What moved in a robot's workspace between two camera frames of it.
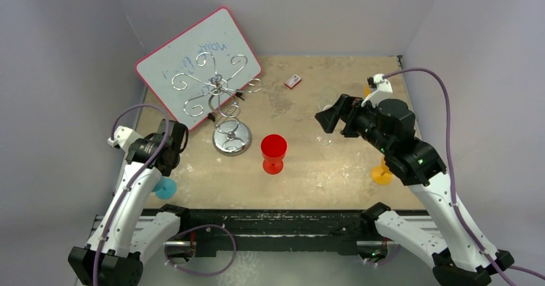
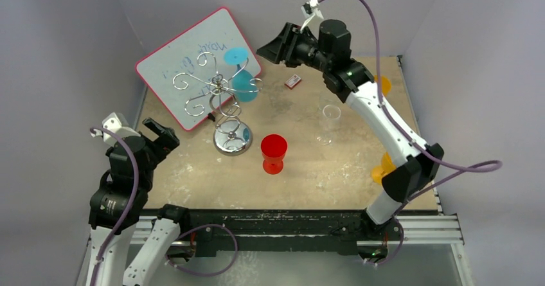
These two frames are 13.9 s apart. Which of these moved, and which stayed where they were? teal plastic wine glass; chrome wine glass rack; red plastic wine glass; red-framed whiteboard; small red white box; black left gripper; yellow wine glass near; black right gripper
Moved: teal plastic wine glass; black left gripper; black right gripper
Stayed: yellow wine glass near; small red white box; chrome wine glass rack; red plastic wine glass; red-framed whiteboard
